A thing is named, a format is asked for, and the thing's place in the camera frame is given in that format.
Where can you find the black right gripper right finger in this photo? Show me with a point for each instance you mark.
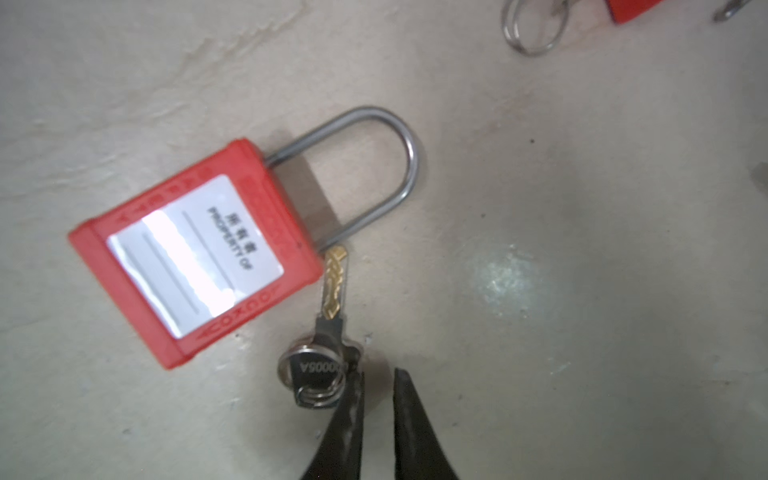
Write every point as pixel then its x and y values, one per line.
pixel 418 454

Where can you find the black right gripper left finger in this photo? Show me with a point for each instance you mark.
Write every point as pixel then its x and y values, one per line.
pixel 340 451

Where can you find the brass key with ring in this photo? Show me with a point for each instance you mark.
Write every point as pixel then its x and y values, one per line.
pixel 315 367

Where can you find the red padlock with label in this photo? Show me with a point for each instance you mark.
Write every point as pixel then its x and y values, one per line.
pixel 198 255

